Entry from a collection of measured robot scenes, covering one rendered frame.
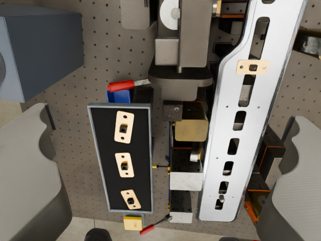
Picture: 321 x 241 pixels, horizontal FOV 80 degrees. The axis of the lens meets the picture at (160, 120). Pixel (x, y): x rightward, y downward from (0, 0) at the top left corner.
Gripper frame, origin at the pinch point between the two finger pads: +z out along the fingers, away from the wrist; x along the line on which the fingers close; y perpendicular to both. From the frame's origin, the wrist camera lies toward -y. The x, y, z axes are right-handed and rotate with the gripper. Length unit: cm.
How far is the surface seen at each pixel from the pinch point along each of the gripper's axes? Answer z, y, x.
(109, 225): 133, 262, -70
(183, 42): 24.5, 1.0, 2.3
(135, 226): 25, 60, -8
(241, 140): 42, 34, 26
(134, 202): 25, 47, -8
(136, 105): 26.8, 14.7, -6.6
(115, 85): 27.7, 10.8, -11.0
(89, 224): 133, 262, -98
